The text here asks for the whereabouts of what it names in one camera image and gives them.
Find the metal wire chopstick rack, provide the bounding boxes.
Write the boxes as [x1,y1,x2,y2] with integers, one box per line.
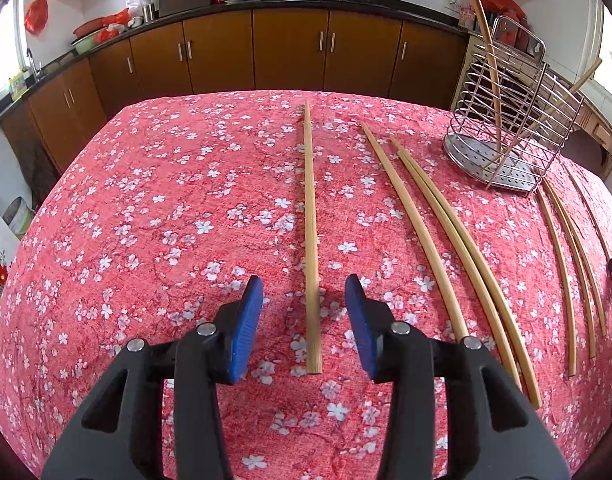
[443,16,586,196]

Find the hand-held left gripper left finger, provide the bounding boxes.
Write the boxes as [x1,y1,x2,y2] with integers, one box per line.
[40,275,265,480]

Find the green basin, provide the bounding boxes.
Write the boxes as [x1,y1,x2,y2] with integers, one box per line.
[71,35,105,56]

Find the metal sink faucet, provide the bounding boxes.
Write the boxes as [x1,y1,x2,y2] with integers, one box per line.
[25,47,44,82]

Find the white plastic bag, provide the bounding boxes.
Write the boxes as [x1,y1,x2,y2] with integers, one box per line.
[128,0,159,22]

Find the wooden chopstick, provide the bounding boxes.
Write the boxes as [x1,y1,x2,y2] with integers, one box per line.
[536,190,578,377]
[483,57,604,168]
[302,101,323,376]
[567,167,612,262]
[542,179,598,360]
[457,0,504,163]
[396,142,543,410]
[360,122,471,342]
[390,137,524,395]
[550,184,609,338]

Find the brown base kitchen cabinets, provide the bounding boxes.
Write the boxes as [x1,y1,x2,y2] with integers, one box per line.
[0,7,469,161]

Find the red basin and bags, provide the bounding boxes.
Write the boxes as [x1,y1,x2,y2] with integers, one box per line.
[73,9,132,44]

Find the bright window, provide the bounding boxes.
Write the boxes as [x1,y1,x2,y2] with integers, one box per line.
[592,0,612,92]

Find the red floral tablecloth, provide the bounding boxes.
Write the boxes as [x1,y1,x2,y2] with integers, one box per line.
[0,89,612,480]

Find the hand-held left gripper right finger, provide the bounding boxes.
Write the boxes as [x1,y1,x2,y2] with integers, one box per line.
[345,274,572,480]

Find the black kitchen countertop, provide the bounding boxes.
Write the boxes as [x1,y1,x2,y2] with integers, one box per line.
[0,0,472,116]

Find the hanging red plastic bag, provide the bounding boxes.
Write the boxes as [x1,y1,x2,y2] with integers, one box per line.
[24,0,49,36]

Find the grey bucket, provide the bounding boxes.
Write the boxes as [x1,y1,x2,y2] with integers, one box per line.
[2,197,37,239]

